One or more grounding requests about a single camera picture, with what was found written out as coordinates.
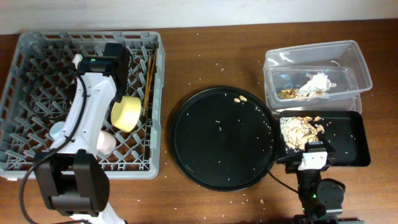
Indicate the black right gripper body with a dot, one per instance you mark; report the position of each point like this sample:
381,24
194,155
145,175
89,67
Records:
312,176

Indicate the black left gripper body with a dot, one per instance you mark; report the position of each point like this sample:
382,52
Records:
125,89

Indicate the nut shell food scraps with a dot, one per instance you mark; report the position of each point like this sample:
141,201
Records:
299,130

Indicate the yellow bowl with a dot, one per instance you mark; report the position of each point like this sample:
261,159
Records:
125,115

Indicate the pink cup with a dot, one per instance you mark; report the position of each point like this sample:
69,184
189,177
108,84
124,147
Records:
106,142

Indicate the gold foil wrapper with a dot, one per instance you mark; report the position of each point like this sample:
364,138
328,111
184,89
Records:
294,94

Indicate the white tissue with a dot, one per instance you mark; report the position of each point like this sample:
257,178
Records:
317,85

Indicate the blue cup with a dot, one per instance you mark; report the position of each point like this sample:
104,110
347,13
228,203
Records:
56,130

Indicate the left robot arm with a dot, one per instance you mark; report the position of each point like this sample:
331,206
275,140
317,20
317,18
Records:
69,176

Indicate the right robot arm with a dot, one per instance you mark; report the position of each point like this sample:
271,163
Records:
321,199

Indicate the grey plastic dishwasher rack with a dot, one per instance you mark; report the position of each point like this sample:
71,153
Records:
38,93

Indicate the left wooden chopstick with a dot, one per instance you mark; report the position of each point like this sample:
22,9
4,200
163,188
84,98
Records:
147,84

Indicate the wooden chopstick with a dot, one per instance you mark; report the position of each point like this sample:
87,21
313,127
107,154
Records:
147,84
151,75

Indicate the right wooden chopstick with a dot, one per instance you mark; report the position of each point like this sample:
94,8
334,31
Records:
151,75

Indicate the black rectangular tray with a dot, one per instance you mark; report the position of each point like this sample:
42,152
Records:
344,135

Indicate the round black tray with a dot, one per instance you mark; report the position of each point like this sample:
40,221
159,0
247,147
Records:
223,145

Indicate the inner clear plastic bin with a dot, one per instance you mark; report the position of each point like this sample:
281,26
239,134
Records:
343,79

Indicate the clear plastic bin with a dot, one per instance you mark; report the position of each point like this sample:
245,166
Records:
343,79
329,54

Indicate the outer clear plastic bin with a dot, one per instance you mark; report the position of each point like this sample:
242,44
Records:
329,54

